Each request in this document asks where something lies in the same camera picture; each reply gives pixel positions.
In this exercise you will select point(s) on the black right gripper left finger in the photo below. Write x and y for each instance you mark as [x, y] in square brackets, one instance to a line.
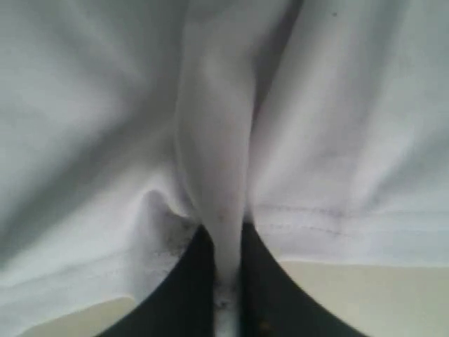
[183, 304]

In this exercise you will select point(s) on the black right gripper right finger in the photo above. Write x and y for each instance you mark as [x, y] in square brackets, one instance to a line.
[272, 304]

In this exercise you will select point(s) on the white t-shirt red Chinese patch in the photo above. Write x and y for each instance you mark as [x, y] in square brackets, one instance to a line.
[128, 125]

